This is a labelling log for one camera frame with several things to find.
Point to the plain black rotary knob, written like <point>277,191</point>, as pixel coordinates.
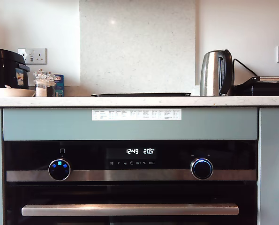
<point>201,169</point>

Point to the black built-in oven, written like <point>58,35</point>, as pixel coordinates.
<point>153,194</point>

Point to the rotary knob with blue icons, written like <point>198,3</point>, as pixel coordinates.
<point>59,169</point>

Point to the white printed label sticker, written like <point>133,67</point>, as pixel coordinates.
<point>136,114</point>

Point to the black hob plate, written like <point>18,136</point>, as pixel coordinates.
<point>141,94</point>

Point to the speckled white splashback panel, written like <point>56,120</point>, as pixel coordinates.
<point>137,47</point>

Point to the steel electric kettle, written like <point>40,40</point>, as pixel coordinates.
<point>210,75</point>

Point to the blue cardboard tub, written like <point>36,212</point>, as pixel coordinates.
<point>59,86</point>

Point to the clear pepper grinder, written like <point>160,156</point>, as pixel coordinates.
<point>50,90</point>

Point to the grey-green cabinet front panel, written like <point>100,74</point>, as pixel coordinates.
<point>47,126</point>

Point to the white shallow bowl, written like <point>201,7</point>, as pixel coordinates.
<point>10,92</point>

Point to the black sandwich grill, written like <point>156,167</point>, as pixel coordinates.
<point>268,89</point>

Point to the grey-green wide cabinet side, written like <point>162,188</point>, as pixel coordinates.
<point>270,152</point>

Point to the black rice cooker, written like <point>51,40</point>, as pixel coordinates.
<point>3,68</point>

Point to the white double wall socket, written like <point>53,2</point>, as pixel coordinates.
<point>32,56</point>

